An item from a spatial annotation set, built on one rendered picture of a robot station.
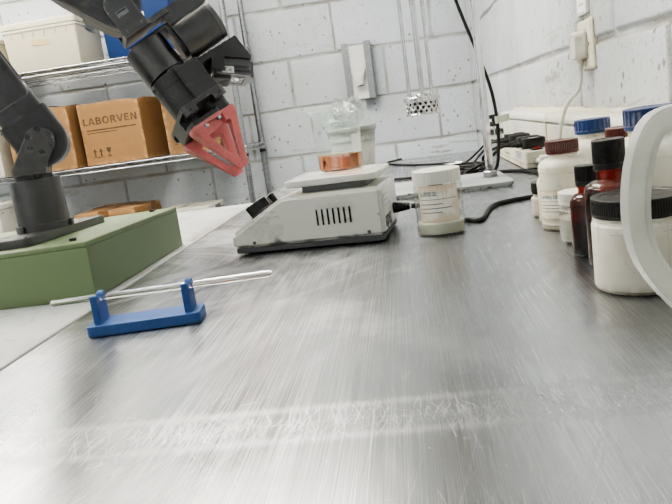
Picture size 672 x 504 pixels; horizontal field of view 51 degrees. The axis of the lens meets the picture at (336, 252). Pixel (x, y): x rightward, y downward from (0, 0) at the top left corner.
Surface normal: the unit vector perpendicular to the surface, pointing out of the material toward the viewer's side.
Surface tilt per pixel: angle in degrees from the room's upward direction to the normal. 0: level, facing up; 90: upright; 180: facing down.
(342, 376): 0
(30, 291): 90
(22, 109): 87
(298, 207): 90
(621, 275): 90
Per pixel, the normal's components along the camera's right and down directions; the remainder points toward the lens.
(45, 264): -0.09, 0.20
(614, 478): -0.14, -0.97
